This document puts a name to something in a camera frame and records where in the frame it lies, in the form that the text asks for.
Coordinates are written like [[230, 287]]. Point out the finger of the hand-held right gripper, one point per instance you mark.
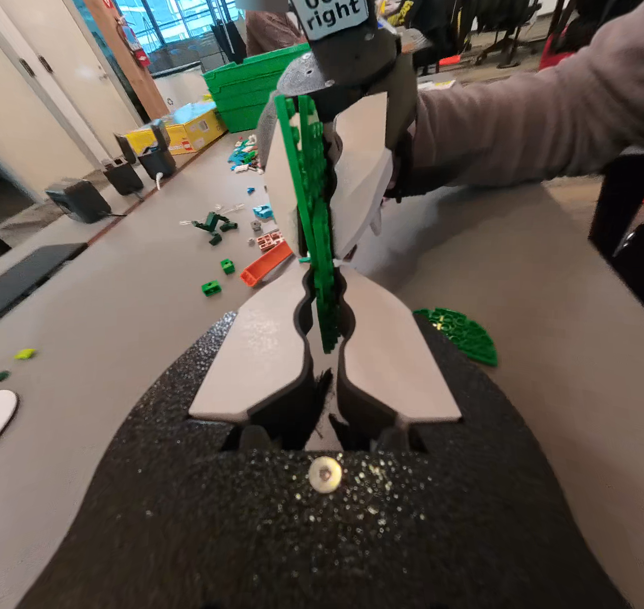
[[362, 166], [280, 176]]

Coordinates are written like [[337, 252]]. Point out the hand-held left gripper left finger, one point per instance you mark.
[[256, 352]]

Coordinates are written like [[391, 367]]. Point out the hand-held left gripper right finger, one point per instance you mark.
[[397, 357]]

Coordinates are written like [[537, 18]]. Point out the green lego plate assembly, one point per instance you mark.
[[319, 207]]

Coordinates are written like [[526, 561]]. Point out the person's right forearm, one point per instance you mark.
[[528, 116]]

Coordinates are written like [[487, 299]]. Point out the light blue lego piece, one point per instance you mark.
[[262, 212]]

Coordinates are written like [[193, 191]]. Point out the pile of lego pieces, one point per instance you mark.
[[244, 154]]

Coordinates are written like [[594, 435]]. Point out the red and white lego piece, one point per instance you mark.
[[270, 240]]

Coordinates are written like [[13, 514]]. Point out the green rounded lego plate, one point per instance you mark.
[[463, 332]]

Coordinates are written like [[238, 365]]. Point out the small green lego brick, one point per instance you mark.
[[227, 265], [211, 288]]

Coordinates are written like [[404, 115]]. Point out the dark green lego figure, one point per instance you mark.
[[214, 223]]

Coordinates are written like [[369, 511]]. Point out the orange lego beam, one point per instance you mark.
[[266, 264]]

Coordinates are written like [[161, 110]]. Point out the yellow lego box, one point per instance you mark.
[[196, 126]]

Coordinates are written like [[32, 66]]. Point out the lime lego piece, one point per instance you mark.
[[25, 353]]

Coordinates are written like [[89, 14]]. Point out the green storage bin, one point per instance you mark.
[[246, 91]]

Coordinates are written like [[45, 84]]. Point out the black office chair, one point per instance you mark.
[[508, 15]]

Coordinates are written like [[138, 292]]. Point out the large window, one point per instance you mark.
[[166, 5]]

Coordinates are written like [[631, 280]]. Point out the red fire extinguisher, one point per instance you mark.
[[133, 43]]

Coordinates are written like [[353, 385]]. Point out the red object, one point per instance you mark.
[[556, 48]]

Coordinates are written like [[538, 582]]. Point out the white double door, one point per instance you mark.
[[65, 81]]

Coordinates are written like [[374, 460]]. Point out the black mat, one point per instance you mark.
[[30, 272]]

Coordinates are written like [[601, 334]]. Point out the white round object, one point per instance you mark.
[[6, 408]]

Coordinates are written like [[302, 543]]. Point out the black furniture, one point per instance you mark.
[[619, 227]]

